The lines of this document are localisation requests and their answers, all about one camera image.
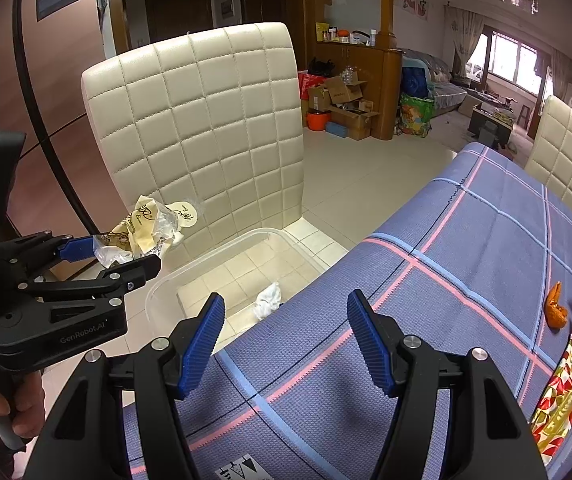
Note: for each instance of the cream plastic wrapper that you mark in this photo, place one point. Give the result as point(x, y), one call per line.
point(140, 230)

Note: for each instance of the blue plaid tablecloth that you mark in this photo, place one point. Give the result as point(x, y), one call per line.
point(466, 240)

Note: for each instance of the orange bucket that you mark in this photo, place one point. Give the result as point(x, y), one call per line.
point(318, 121)

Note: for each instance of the dark wooden door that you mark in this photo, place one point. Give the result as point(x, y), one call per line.
point(178, 17)

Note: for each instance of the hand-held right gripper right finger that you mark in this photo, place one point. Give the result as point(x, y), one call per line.
point(371, 345)

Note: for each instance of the small white crumpled tissue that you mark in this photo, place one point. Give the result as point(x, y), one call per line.
point(268, 302)

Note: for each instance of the colourful printed bag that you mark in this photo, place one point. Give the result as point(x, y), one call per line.
point(416, 115)

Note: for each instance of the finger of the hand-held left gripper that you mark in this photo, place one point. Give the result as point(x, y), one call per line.
point(130, 270)
point(79, 248)

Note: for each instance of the red wall decals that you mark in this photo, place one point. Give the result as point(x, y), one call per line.
point(413, 2)

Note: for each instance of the grey sofa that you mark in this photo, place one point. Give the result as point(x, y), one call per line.
point(441, 85)

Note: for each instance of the orange peel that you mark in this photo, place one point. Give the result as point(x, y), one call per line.
point(556, 312)

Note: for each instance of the dark coffee table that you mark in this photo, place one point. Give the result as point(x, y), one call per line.
point(488, 125)

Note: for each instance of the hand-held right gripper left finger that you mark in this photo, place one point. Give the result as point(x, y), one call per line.
point(200, 345)

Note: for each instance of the wooden partition cabinet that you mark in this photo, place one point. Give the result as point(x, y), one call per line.
point(386, 85)

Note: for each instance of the black bag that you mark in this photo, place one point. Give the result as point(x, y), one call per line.
point(322, 66)

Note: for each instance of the red and gold wrapper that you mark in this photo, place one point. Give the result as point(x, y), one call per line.
point(566, 395)

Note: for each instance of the pink refrigerator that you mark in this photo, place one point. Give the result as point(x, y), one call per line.
point(55, 85)

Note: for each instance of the window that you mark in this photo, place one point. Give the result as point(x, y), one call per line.
point(511, 60)

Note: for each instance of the clear plastic bin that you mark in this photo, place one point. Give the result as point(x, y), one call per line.
point(286, 255)

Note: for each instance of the person's left hand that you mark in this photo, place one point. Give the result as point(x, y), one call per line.
point(30, 410)

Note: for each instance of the red bag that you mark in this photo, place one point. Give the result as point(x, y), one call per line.
point(310, 85)

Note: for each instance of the cream quilted leather chair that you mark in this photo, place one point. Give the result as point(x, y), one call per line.
point(205, 135)
point(571, 160)

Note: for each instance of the blue bag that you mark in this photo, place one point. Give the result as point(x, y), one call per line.
point(413, 82)

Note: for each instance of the large cardboard box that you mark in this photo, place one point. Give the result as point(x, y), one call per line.
point(356, 122)

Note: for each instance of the open cardboard box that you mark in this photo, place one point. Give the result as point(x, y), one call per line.
point(343, 91)

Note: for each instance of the patterned curtain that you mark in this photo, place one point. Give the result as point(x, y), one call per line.
point(466, 40)

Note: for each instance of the small blue box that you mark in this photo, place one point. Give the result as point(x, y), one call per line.
point(337, 129)

